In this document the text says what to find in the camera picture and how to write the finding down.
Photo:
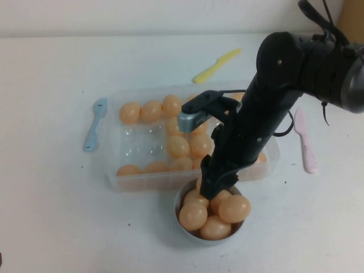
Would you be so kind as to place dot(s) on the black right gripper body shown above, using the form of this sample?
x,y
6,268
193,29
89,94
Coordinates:
x,y
244,139

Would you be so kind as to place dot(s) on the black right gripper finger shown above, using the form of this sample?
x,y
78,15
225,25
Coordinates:
x,y
231,178
210,182

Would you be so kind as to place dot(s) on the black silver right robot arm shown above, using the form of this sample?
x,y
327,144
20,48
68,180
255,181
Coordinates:
x,y
281,76

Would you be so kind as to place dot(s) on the clear plastic egg box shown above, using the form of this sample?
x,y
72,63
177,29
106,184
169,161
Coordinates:
x,y
136,142

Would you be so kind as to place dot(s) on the brown cardboard box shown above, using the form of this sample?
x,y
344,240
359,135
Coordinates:
x,y
354,17

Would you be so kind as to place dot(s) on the pale grey round bowl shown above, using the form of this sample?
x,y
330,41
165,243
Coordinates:
x,y
182,233

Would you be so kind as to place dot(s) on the pink plastic knife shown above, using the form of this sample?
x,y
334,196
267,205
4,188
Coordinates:
x,y
307,148

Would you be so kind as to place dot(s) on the yellow plastic knife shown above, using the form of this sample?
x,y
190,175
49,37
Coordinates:
x,y
210,69

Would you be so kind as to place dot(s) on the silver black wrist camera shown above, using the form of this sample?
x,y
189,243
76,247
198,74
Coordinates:
x,y
189,122

